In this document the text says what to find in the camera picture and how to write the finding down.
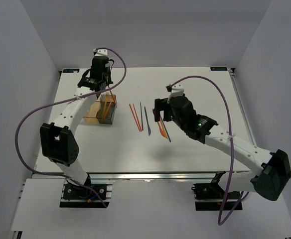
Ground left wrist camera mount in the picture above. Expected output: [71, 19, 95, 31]
[93, 48, 108, 57]

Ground red-orange fork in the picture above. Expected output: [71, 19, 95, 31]
[107, 86, 118, 108]

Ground purple cable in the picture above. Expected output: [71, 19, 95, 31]
[166, 75, 248, 226]
[14, 47, 127, 209]

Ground orange plastic container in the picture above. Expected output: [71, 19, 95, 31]
[83, 101, 100, 124]

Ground red chopstick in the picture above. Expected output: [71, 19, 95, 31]
[129, 104, 141, 132]
[133, 104, 142, 132]

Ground red-orange knife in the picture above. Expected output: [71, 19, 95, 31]
[158, 117, 164, 135]

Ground right blue corner label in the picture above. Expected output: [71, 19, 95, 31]
[210, 67, 228, 71]

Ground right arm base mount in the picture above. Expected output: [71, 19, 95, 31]
[191, 171, 241, 211]

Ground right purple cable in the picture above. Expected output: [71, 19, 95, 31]
[166, 75, 248, 226]

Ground dark grey plastic container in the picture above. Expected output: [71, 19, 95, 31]
[96, 94, 117, 124]

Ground dark teal chopstick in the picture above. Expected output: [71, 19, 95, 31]
[140, 102, 144, 131]

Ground left blue corner label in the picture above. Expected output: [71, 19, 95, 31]
[62, 69, 80, 73]

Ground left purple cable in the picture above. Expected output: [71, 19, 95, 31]
[14, 47, 127, 209]

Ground blue plastic knife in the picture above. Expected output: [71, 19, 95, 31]
[144, 106, 151, 136]

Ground orange knife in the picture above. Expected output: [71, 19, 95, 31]
[158, 120, 168, 138]

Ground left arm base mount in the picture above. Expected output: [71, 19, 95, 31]
[59, 180, 113, 209]

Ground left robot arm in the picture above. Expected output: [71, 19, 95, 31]
[40, 54, 112, 199]

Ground blue-grey chopstick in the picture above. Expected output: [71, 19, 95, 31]
[161, 121, 171, 142]

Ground orange fork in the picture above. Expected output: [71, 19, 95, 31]
[102, 93, 113, 119]

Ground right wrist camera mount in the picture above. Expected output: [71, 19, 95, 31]
[166, 83, 184, 104]

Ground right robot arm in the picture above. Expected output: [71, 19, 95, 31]
[152, 95, 291, 201]

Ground blue corner label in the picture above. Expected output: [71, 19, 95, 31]
[210, 67, 228, 71]
[62, 69, 80, 73]

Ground aluminium table rail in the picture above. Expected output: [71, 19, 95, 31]
[33, 171, 246, 181]

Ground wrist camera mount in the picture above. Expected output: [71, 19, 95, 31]
[166, 83, 184, 104]
[93, 48, 108, 57]

